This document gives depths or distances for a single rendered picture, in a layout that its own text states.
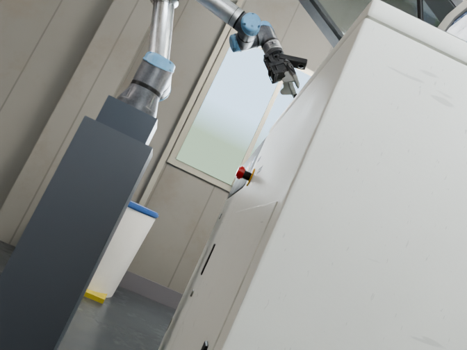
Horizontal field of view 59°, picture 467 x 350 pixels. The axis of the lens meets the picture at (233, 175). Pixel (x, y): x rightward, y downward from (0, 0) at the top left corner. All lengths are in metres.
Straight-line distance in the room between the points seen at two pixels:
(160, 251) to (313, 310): 2.69
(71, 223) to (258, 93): 2.22
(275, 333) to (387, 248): 0.16
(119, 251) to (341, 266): 2.18
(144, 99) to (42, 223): 0.52
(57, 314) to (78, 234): 0.25
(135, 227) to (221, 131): 1.06
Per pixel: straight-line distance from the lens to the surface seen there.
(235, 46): 1.74
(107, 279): 2.65
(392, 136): 0.53
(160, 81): 1.52
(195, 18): 3.44
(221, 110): 3.22
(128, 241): 2.60
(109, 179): 1.39
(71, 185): 1.40
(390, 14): 0.58
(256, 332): 0.48
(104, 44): 3.20
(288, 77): 1.64
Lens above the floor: 0.63
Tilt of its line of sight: 8 degrees up
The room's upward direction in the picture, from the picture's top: 25 degrees clockwise
